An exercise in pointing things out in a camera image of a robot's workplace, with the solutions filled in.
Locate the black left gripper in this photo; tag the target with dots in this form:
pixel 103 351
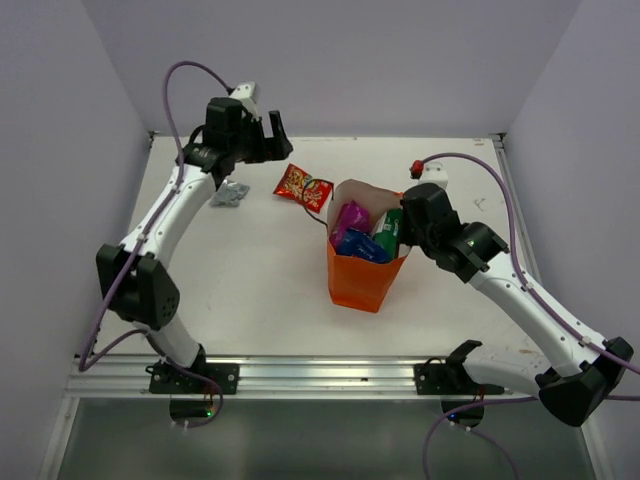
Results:
pixel 265 152

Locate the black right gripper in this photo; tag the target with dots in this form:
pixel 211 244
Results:
pixel 405 234

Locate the green snack bag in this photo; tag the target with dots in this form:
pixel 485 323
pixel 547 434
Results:
pixel 387 230

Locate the red snack packet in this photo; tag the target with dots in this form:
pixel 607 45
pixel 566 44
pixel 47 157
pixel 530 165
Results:
pixel 298 185

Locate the purple snack bag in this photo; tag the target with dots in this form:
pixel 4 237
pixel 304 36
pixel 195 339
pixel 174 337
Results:
pixel 351 216

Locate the blue Burts crisps bag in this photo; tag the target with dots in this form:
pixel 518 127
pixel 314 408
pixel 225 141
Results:
pixel 358 244

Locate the silver grey snack packet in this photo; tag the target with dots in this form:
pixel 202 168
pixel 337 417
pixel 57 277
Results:
pixel 229 194

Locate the orange paper bag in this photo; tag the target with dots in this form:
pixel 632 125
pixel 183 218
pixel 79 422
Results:
pixel 353 282

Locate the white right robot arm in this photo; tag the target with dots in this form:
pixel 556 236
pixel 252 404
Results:
pixel 578 367

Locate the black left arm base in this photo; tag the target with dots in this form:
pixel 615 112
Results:
pixel 202 377

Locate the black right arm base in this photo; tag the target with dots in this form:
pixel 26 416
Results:
pixel 446 375

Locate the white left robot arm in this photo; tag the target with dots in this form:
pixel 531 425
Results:
pixel 134 274

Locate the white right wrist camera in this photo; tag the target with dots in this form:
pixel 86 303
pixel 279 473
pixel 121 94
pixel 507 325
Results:
pixel 429 172

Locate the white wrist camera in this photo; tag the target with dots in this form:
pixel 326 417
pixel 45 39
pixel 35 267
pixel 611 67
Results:
pixel 248 94
pixel 429 172

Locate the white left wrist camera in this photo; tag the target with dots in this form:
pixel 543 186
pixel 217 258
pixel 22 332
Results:
pixel 248 94

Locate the aluminium table edge rail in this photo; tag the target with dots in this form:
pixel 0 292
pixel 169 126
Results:
pixel 526 253

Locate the aluminium front mounting rail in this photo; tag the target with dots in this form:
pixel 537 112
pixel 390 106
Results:
pixel 256 377

